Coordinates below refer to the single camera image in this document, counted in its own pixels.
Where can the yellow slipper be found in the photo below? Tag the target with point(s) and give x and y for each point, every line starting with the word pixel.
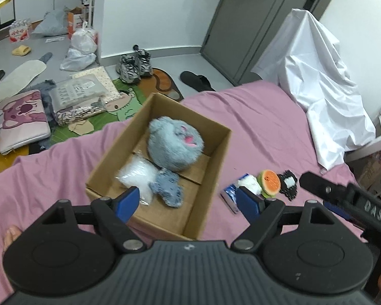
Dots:
pixel 21 50

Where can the red white drink carton pack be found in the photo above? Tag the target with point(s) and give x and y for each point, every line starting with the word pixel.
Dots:
pixel 19 30

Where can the white draped cloth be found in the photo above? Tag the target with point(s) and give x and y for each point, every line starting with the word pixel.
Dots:
pixel 304 60

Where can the black white fabric patch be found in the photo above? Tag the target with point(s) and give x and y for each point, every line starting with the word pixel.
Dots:
pixel 289 184

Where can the blue tissue pack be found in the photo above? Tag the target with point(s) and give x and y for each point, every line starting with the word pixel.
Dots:
pixel 228 194

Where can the pink cartoon laptop sleeve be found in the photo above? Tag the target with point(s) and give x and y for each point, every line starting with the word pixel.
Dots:
pixel 22 121

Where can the grey fluffy plush toy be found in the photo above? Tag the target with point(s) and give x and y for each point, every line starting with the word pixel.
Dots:
pixel 173 144

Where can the zebra pattern sneaker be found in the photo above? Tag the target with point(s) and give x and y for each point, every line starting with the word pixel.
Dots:
pixel 128 70
pixel 143 62

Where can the zebra pattern sneaker left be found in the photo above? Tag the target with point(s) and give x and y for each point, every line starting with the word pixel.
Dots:
pixel 128 70

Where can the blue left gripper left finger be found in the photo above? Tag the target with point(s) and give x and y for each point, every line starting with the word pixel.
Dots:
pixel 126 204

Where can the zebra pattern sneaker right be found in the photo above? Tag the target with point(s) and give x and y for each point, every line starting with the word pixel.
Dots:
pixel 143 62

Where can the clear bag of stuffing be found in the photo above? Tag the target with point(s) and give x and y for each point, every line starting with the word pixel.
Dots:
pixel 139 173

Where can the black slipper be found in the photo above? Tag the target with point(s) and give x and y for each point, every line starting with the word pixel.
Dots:
pixel 197 82

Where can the grey knitted small toy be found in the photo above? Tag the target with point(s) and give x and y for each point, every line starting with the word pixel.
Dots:
pixel 166 185

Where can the white shelf with clutter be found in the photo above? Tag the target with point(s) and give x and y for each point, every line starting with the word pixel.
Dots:
pixel 366 165

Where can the grey door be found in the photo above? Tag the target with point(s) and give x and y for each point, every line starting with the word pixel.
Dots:
pixel 242 29

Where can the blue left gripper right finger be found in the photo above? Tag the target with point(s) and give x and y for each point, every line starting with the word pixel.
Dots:
pixel 249 204

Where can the green cartoon floor mat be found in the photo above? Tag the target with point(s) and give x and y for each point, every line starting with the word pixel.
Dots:
pixel 122 104

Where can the white plastic bag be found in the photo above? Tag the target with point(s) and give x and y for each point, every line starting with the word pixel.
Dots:
pixel 82 50

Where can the pink bed sheet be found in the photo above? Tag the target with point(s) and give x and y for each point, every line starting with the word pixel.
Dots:
pixel 269 131

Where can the hamburger plush toy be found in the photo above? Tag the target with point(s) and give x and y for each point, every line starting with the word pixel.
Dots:
pixel 269 182

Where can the packaged bedding in plastic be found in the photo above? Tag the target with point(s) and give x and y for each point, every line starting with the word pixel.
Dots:
pixel 84 95

